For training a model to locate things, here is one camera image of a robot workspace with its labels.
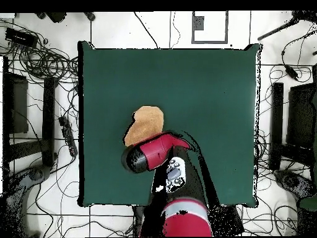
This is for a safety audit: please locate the orange terry towel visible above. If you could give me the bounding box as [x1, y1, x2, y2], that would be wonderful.
[123, 105, 165, 148]

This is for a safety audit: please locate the dark green table cloth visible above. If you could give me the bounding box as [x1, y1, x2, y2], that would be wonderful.
[77, 40, 263, 208]

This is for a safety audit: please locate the black power strip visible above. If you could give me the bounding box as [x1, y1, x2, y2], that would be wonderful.
[58, 115, 79, 157]

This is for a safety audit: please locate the black metal stand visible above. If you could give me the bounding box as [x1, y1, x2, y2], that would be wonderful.
[268, 81, 317, 172]
[2, 56, 59, 174]

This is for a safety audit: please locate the black power adapter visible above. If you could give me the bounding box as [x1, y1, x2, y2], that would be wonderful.
[284, 64, 299, 81]

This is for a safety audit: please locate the black tripod leg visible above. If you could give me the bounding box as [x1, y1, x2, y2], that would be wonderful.
[257, 11, 317, 42]

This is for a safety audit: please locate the black electronics box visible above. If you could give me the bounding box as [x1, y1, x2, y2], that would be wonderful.
[4, 27, 38, 48]

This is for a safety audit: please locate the thin black cable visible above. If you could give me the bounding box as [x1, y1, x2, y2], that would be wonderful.
[133, 11, 160, 50]

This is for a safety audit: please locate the grey square floor frame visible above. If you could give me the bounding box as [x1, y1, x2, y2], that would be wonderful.
[191, 11, 228, 45]

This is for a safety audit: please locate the tangle of black cables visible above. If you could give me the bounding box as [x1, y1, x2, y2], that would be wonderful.
[0, 19, 79, 84]

